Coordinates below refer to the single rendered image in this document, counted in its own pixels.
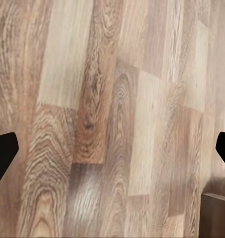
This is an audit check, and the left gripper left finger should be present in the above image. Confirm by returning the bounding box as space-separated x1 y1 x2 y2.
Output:
0 132 19 180

